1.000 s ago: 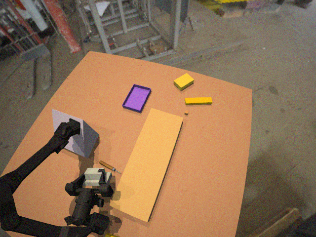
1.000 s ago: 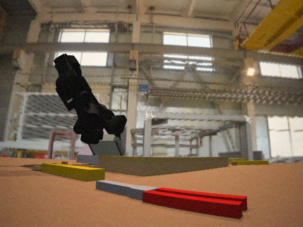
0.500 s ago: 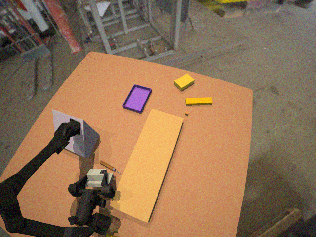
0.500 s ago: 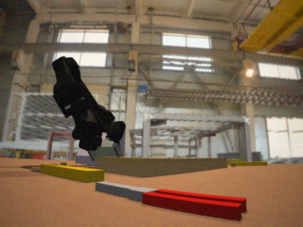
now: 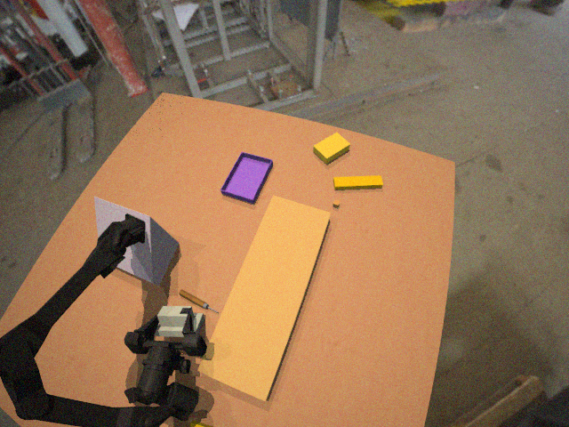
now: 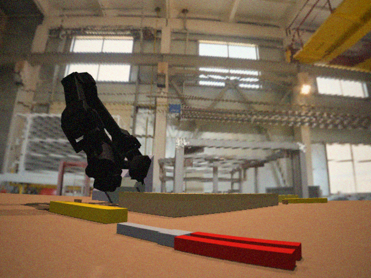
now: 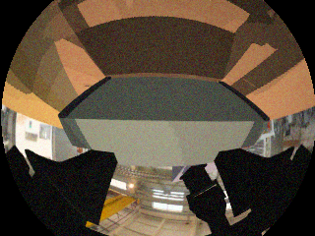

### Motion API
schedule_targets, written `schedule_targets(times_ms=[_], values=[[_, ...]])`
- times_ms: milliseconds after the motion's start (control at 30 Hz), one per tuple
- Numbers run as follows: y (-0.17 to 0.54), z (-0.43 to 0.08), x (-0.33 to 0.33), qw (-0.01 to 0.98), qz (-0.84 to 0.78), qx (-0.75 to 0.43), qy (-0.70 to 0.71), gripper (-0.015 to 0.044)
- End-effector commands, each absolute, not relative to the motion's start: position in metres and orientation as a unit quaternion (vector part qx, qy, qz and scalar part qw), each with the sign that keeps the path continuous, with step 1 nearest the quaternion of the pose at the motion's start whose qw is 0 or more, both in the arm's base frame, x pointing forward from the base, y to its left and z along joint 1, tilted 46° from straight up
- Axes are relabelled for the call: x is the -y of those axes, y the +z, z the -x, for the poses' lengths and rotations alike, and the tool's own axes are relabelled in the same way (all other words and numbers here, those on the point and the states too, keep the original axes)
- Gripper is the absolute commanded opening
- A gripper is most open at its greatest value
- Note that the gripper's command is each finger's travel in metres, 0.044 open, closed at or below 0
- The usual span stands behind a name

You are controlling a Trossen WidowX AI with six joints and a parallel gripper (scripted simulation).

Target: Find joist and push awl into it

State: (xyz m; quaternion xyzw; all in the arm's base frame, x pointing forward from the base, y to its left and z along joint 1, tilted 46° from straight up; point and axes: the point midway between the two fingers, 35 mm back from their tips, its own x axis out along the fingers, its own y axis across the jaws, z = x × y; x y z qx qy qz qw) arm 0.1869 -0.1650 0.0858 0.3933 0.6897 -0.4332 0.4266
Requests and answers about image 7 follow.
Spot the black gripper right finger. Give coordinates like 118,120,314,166
214,146,294,217

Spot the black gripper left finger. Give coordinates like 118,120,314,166
25,149,118,225

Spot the light orange panel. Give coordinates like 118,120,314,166
1,5,78,129

